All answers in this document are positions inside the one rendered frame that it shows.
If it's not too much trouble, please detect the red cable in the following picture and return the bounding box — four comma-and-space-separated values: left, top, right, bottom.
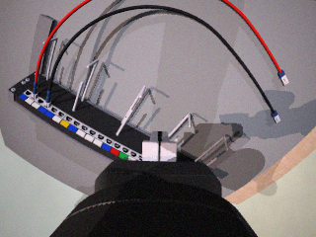
34, 0, 281, 88

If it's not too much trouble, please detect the white cable plug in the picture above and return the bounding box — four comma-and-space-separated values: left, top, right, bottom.
271, 110, 280, 123
277, 70, 288, 86

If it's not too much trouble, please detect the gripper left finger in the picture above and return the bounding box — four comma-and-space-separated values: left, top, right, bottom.
142, 131, 160, 161

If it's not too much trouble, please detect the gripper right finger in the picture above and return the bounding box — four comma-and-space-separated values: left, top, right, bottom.
159, 131, 177, 162

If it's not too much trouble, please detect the black cable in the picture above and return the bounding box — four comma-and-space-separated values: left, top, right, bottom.
47, 5, 275, 114

